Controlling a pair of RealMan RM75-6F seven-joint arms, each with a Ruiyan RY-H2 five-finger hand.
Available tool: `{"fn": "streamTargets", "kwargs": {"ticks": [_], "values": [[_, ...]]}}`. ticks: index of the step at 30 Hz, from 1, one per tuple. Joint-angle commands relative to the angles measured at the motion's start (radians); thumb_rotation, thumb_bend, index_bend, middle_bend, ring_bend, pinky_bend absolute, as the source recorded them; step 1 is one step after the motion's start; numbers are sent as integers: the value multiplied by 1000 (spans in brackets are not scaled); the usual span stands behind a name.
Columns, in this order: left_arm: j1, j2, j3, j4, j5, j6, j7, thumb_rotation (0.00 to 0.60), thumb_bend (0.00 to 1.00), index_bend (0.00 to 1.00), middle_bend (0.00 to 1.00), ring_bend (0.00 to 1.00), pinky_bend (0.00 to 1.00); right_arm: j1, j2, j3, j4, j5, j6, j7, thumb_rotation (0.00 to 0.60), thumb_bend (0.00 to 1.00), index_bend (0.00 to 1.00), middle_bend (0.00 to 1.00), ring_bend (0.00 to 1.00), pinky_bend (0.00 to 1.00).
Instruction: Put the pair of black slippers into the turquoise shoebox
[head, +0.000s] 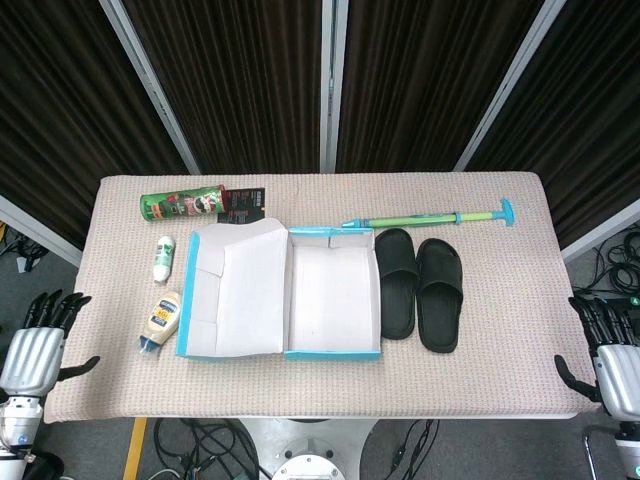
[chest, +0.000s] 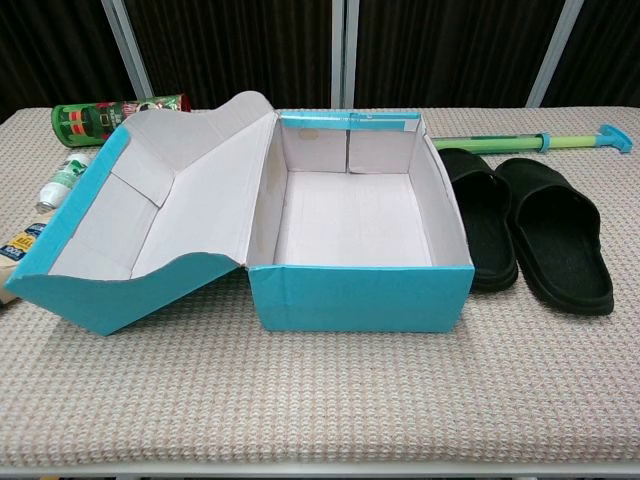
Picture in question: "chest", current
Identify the black slipper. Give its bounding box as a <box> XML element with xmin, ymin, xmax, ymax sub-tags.
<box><xmin>494</xmin><ymin>157</ymin><xmax>615</xmax><ymax>316</ymax></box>
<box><xmin>437</xmin><ymin>147</ymin><xmax>519</xmax><ymax>294</ymax></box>

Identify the mayonnaise squeeze bottle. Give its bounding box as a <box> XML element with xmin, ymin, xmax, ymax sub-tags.
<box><xmin>0</xmin><ymin>212</ymin><xmax>51</xmax><ymax>307</ymax></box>

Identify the green blue water pump toy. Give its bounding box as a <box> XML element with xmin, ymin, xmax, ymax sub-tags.
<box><xmin>430</xmin><ymin>123</ymin><xmax>632</xmax><ymax>156</ymax></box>

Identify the dark brown pleated curtain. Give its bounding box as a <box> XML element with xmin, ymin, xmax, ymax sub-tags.
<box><xmin>0</xmin><ymin>0</ymin><xmax>139</xmax><ymax>124</ymax></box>
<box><xmin>122</xmin><ymin>0</ymin><xmax>335</xmax><ymax>110</ymax></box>
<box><xmin>542</xmin><ymin>0</ymin><xmax>640</xmax><ymax>109</ymax></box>
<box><xmin>353</xmin><ymin>0</ymin><xmax>569</xmax><ymax>109</ymax></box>

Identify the green chips can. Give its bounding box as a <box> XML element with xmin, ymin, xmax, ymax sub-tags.
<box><xmin>50</xmin><ymin>92</ymin><xmax>192</xmax><ymax>149</ymax></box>

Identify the beige woven table cloth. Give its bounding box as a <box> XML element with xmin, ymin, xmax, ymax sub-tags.
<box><xmin>0</xmin><ymin>105</ymin><xmax>640</xmax><ymax>466</ymax></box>

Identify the light blue shoe box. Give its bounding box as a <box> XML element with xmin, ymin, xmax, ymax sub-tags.
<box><xmin>2</xmin><ymin>90</ymin><xmax>475</xmax><ymax>336</ymax></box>

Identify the small white green bottle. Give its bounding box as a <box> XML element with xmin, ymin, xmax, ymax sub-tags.
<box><xmin>35</xmin><ymin>152</ymin><xmax>92</xmax><ymax>215</ymax></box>

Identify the grey metal frame post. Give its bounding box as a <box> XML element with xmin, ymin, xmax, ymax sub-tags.
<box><xmin>99</xmin><ymin>0</ymin><xmax>154</xmax><ymax>101</ymax></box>
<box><xmin>525</xmin><ymin>0</ymin><xmax>585</xmax><ymax>109</ymax></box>
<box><xmin>330</xmin><ymin>0</ymin><xmax>360</xmax><ymax>109</ymax></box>

